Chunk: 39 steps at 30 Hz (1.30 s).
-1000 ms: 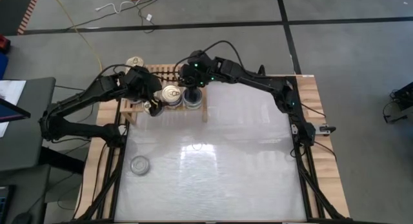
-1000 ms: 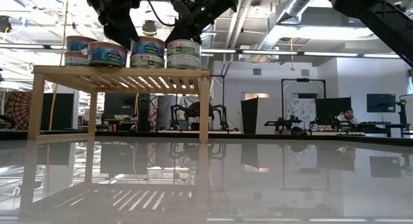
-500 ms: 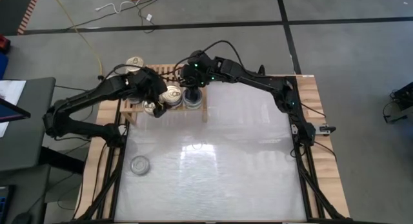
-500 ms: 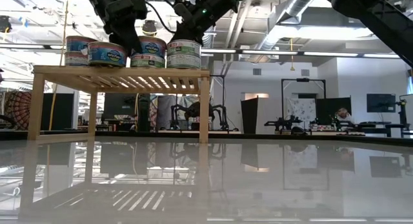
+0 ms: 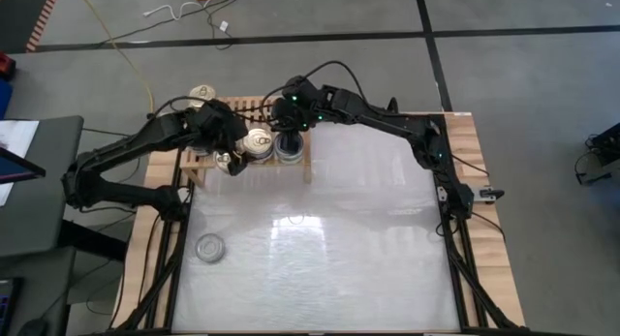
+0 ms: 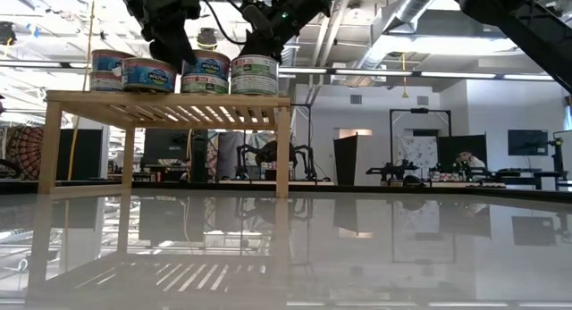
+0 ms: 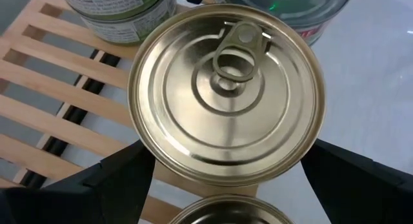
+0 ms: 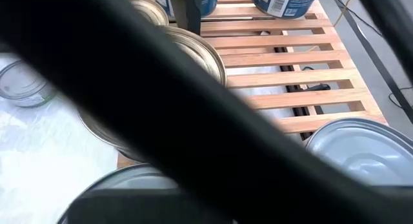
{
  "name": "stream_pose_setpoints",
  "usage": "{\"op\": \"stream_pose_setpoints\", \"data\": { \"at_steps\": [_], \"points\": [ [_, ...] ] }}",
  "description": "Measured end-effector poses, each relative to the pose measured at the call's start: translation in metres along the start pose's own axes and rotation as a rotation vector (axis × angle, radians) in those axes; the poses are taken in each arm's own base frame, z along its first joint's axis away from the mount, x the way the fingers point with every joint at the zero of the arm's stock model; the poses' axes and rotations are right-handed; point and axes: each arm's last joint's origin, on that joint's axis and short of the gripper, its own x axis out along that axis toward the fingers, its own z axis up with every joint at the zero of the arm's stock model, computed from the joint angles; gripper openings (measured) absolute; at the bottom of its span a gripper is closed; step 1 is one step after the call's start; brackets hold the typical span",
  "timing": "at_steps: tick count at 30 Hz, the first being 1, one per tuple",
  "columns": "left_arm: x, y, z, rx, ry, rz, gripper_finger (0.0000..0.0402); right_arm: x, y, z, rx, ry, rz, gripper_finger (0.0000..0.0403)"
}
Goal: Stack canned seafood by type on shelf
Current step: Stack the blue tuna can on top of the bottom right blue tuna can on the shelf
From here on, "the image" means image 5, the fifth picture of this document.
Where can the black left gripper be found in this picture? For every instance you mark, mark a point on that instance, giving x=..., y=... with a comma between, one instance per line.
x=218, y=125

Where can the blue object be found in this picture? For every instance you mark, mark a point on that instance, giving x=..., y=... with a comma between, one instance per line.
x=4, y=99

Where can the wooden slatted shelf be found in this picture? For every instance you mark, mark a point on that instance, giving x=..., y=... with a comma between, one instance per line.
x=306, y=152

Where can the dark mat orange striped edge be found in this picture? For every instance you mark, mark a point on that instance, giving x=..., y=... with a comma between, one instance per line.
x=19, y=16

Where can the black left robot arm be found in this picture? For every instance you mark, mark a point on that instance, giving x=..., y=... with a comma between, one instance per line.
x=121, y=149

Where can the silver-lid green-label tuna can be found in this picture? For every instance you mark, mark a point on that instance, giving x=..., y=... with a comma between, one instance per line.
x=209, y=249
x=300, y=149
x=289, y=162
x=259, y=162

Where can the white plug adapter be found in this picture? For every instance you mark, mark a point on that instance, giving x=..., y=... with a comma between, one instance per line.
x=223, y=26

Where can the grey black connector block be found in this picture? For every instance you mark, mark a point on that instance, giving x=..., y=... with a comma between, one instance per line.
x=484, y=193

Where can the black monitor blue screen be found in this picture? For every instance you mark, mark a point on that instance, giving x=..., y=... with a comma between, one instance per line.
x=14, y=167

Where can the white paper sheet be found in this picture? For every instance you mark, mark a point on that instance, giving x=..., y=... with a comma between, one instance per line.
x=19, y=137

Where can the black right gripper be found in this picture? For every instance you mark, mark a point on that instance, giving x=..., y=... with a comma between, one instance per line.
x=300, y=106

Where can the black floor tape line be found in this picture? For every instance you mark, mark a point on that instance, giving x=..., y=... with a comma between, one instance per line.
x=431, y=50
x=290, y=38

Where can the red object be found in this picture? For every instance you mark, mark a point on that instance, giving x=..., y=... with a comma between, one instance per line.
x=6, y=67

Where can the dark laptop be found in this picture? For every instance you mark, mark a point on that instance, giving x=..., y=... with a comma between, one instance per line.
x=6, y=302

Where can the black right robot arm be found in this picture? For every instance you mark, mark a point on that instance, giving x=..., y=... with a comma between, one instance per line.
x=387, y=120

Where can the grey desk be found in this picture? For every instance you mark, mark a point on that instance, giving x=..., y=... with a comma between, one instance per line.
x=43, y=205

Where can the black table clamp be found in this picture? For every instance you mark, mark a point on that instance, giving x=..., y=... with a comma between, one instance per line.
x=392, y=106

